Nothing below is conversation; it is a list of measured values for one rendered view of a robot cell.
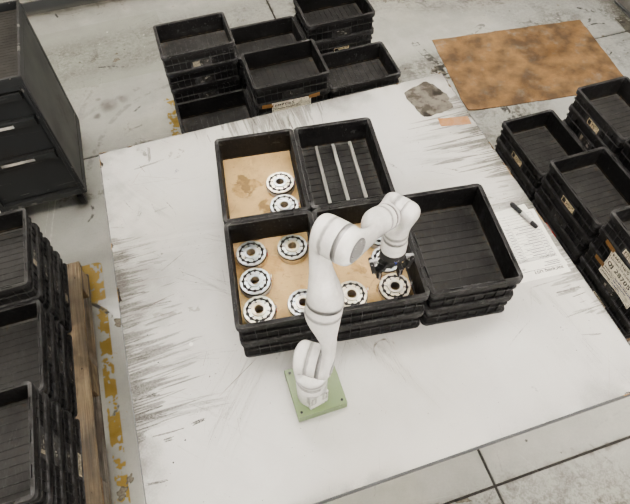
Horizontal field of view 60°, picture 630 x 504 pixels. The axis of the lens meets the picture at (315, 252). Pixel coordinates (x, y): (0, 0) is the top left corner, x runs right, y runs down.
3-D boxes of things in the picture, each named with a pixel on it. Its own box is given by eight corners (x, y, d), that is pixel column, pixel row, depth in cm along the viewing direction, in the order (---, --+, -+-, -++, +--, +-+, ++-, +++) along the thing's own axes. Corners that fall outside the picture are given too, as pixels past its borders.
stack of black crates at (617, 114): (643, 173, 294) (676, 126, 265) (594, 187, 289) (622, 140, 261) (599, 123, 315) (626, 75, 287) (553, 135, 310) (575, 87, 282)
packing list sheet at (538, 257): (575, 270, 197) (576, 269, 196) (518, 287, 193) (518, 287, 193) (528, 202, 214) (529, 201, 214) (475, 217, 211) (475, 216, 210)
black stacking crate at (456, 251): (514, 297, 179) (524, 280, 169) (426, 313, 176) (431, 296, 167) (473, 204, 200) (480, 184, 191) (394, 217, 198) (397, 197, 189)
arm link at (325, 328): (340, 320, 126) (300, 310, 128) (327, 389, 144) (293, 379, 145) (349, 294, 133) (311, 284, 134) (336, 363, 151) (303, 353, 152)
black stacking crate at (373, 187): (393, 216, 198) (396, 196, 189) (312, 229, 196) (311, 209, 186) (367, 139, 220) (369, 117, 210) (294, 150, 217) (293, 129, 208)
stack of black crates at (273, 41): (295, 63, 351) (292, 14, 323) (309, 93, 335) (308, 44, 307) (235, 76, 345) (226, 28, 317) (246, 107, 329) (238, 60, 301)
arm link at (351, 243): (407, 209, 131) (377, 195, 134) (354, 237, 109) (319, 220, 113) (395, 242, 135) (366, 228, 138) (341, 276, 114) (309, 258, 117)
